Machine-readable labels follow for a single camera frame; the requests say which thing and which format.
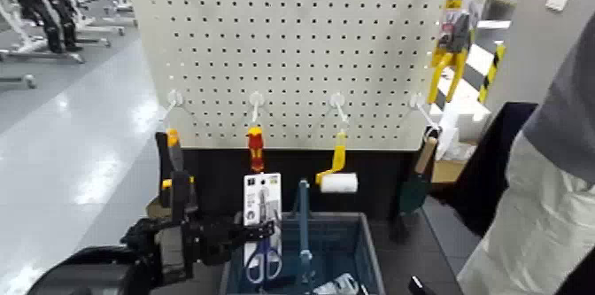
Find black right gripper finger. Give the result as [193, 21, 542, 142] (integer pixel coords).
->
[407, 276, 436, 295]

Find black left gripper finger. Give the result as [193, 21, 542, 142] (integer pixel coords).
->
[204, 220, 275, 267]

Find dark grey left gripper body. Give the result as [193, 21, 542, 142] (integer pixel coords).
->
[157, 219, 210, 286]

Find blue scissors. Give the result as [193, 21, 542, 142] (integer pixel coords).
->
[242, 172, 283, 285]

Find blue crate with grey rim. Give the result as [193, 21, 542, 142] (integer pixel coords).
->
[218, 178, 386, 295]

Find brown cardboard sheet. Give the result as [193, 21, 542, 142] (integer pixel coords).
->
[145, 196, 172, 221]

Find white packaged item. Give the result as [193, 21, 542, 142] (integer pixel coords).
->
[312, 272, 363, 295]

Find red yellow screwdriver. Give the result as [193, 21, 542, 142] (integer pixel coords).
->
[247, 125, 266, 175]

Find yellow grey paint brush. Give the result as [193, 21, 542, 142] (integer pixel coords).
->
[160, 128, 197, 190]

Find brown cardboard box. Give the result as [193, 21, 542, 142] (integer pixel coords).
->
[431, 159, 468, 184]

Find black panel under pegboard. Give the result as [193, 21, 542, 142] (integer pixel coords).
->
[155, 131, 438, 223]

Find person in grey shirt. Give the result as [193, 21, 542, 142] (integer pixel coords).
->
[457, 8, 595, 295]

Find white pegboard hook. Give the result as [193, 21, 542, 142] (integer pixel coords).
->
[328, 92, 350, 133]
[248, 90, 265, 127]
[408, 93, 440, 133]
[159, 89, 185, 123]

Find black draped cover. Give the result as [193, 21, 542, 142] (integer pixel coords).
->
[429, 101, 540, 237]

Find white foam blocks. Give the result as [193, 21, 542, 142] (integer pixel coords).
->
[429, 101, 491, 163]

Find white perforated pegboard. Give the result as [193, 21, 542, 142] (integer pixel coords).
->
[124, 0, 470, 151]

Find white wheeled stand base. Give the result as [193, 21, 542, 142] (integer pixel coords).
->
[0, 74, 37, 89]

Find yellow pliers in packaging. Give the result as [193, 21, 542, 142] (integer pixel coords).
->
[426, 0, 470, 105]

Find white background shelf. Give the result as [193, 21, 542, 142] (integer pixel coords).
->
[475, 0, 517, 51]

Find black humanoid robot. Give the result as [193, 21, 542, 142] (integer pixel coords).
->
[2, 0, 82, 54]

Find green trowel with wooden handle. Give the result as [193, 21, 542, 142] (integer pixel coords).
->
[398, 135, 439, 216]

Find yellow handled white paint roller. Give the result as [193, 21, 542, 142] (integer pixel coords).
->
[314, 131, 359, 194]

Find yellow black striped post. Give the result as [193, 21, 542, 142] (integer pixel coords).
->
[477, 42, 507, 105]

